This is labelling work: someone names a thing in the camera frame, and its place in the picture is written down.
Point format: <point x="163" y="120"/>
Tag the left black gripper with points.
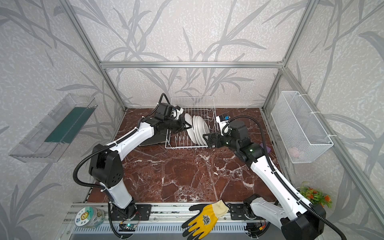
<point x="177" y="124"/>

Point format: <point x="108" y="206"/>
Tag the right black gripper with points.
<point x="210" y="139"/>

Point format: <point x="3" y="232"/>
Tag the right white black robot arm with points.
<point x="296" y="216"/>

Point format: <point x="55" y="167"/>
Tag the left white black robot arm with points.
<point x="106" y="160"/>

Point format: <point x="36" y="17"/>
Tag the purple pink brush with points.
<point x="265" y="148"/>

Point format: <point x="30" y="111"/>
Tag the yellow black work glove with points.
<point x="200" y="225"/>

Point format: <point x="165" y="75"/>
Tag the pink object in basket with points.
<point x="295" y="153"/>

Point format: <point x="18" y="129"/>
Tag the green circuit board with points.
<point x="126" y="227"/>

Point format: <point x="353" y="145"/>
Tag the artificial flower plant pot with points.
<point x="315" y="196"/>

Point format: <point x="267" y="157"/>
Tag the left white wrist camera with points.
<point x="176" y="112"/>

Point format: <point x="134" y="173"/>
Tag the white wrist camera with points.
<point x="223" y="121"/>
<point x="176" y="112"/>

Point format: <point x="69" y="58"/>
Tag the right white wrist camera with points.
<point x="223" y="121"/>

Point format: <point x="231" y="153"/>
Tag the white wire dish rack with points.
<point x="195" y="106"/>

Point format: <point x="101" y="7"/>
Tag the white wire mesh wall basket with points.
<point x="299" y="127"/>

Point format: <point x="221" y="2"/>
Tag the clear acrylic wall shelf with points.
<point x="47" y="142"/>

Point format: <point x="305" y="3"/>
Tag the aluminium mounting rail base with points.
<point x="164" y="221"/>

